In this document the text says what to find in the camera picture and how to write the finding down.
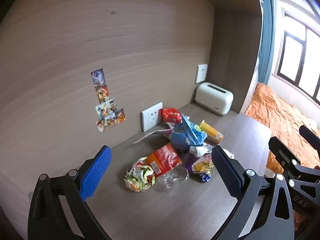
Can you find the cartoon card stickers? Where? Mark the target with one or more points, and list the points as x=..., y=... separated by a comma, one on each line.
x=107, y=107

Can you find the yellow chip canister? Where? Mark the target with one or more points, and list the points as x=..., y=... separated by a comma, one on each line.
x=212, y=132

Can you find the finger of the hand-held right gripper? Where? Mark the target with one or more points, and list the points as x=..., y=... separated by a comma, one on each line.
x=282, y=152
x=310, y=136

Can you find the orange bed sheet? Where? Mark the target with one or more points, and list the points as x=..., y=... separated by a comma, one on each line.
x=275, y=112

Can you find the crumpled colourful paper wrapper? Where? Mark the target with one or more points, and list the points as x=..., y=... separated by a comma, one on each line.
x=138, y=177

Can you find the crushed bottle with orange label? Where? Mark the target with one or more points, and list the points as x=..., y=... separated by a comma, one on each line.
x=166, y=163

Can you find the large white wall socket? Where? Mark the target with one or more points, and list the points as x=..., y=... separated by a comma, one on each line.
x=151, y=117

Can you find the small white wall socket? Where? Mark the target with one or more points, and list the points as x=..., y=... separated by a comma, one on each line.
x=201, y=73

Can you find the red noodle packet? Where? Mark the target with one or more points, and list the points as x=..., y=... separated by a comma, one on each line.
x=170, y=116

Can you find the crumpled white tissue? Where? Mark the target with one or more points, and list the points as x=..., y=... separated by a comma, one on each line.
x=200, y=150

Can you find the black framed window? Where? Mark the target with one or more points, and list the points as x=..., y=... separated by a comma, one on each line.
x=297, y=55

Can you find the blue curtain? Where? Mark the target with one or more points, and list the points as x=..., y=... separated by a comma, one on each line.
x=265, y=42

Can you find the blue plastic bag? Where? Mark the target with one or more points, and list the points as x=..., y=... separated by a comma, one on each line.
x=185, y=137

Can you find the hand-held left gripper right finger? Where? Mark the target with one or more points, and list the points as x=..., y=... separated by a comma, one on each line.
x=227, y=172

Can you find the cream ribbed tissue box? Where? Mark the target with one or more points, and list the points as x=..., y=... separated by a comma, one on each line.
x=212, y=98

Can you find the purple snack packet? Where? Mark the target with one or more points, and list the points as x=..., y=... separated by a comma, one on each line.
x=200, y=167

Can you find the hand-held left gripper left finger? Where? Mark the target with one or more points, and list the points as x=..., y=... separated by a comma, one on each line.
x=96, y=172

